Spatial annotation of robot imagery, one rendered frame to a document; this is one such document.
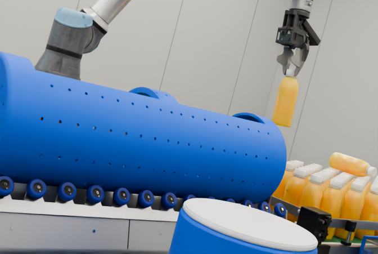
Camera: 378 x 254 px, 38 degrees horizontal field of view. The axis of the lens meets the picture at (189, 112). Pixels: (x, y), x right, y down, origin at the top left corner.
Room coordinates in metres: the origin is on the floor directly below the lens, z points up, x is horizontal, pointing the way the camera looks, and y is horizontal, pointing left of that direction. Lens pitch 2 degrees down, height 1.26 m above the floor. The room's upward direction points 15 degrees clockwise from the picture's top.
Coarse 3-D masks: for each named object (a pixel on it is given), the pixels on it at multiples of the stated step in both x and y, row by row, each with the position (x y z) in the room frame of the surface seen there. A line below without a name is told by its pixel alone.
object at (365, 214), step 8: (344, 184) 1.97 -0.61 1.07; (368, 184) 2.31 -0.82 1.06; (368, 192) 2.01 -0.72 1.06; (376, 192) 1.92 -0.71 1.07; (368, 200) 1.92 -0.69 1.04; (376, 200) 1.91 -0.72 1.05; (368, 208) 1.91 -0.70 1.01; (376, 208) 1.91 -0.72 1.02; (360, 216) 1.93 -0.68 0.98; (368, 216) 1.91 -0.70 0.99; (376, 216) 1.91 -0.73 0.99; (360, 232) 1.92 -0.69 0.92; (368, 232) 1.91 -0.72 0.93; (376, 232) 2.00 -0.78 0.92
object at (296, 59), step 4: (296, 48) 1.83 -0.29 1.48; (296, 52) 1.83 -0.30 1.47; (300, 52) 1.84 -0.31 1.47; (292, 56) 1.81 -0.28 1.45; (296, 56) 1.82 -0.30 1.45; (300, 56) 1.83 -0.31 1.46; (292, 60) 1.81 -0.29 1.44; (296, 60) 1.82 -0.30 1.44; (300, 60) 1.83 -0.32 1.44; (296, 64) 1.82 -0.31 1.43; (300, 64) 1.83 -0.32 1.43; (296, 68) 1.84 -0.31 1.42; (300, 68) 1.83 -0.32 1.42; (296, 72) 1.84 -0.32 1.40
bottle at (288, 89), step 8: (288, 80) 1.84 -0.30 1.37; (296, 80) 1.85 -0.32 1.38; (280, 88) 1.85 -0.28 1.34; (288, 88) 1.83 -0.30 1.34; (296, 88) 1.84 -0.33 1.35; (280, 96) 1.84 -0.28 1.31; (288, 96) 1.83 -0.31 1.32; (296, 96) 1.84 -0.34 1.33; (280, 104) 1.83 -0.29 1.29; (288, 104) 1.83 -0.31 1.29; (280, 112) 1.83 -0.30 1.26; (288, 112) 1.83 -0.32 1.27; (272, 120) 1.85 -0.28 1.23; (280, 120) 1.83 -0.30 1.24; (288, 120) 1.83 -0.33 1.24
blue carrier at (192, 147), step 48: (0, 96) 1.13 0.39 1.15; (48, 96) 1.16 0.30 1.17; (96, 96) 1.25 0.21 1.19; (144, 96) 1.36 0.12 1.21; (0, 144) 1.09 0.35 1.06; (48, 144) 1.15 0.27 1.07; (96, 144) 1.22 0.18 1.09; (144, 144) 1.30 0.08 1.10; (192, 144) 1.40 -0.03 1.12; (240, 144) 1.51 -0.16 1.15; (192, 192) 1.48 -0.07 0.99; (240, 192) 1.57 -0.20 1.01
